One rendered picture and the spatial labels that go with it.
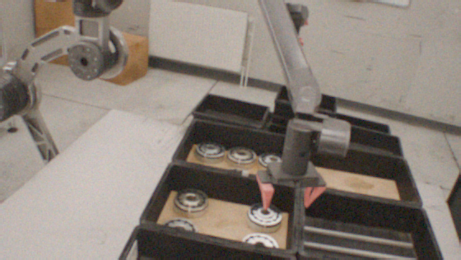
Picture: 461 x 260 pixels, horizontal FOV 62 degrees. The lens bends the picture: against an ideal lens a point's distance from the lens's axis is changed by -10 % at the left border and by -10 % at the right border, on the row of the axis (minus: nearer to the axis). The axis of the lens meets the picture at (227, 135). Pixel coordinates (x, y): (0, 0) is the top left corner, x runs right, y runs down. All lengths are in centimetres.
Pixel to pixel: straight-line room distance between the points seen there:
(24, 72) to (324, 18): 296
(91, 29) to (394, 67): 326
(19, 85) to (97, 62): 50
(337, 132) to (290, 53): 19
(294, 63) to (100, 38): 76
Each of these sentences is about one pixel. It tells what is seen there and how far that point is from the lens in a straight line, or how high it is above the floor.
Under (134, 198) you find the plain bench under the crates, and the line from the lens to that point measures 150.
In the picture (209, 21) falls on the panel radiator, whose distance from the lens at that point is 416.
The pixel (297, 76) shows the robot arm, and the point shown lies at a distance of 86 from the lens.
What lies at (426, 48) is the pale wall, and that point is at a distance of 420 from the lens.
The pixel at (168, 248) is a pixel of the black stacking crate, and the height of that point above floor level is 88.
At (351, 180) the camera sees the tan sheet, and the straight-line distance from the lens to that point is 154.
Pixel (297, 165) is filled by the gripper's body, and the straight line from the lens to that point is 86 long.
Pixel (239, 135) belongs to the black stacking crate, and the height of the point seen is 90.
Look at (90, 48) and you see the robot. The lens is 142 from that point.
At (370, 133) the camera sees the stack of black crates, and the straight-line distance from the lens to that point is 255.
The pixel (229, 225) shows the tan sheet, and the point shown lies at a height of 83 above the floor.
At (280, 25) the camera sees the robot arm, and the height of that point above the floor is 142.
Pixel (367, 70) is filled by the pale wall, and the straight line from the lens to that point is 420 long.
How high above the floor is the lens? 163
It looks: 29 degrees down
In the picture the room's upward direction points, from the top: 8 degrees clockwise
